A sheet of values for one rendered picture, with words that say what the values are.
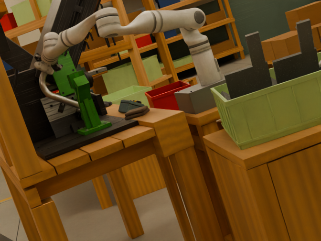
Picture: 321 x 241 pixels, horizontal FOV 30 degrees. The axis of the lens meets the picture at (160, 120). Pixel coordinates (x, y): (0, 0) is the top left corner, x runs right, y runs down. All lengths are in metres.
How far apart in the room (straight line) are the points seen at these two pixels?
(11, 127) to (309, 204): 1.09
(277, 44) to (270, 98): 6.91
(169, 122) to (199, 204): 0.36
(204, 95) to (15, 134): 0.81
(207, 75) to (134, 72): 3.07
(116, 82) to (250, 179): 4.00
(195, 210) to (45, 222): 0.61
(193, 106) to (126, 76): 3.20
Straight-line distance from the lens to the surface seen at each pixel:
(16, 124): 2.26
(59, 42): 2.49
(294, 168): 1.94
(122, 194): 3.85
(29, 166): 2.28
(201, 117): 2.45
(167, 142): 2.39
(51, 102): 2.90
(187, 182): 2.45
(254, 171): 1.89
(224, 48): 11.88
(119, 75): 5.74
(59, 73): 2.92
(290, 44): 8.74
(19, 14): 6.54
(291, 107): 2.00
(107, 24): 2.32
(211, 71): 2.59
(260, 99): 1.97
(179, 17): 2.51
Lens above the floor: 1.28
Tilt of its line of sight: 9 degrees down
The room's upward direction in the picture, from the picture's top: 18 degrees counter-clockwise
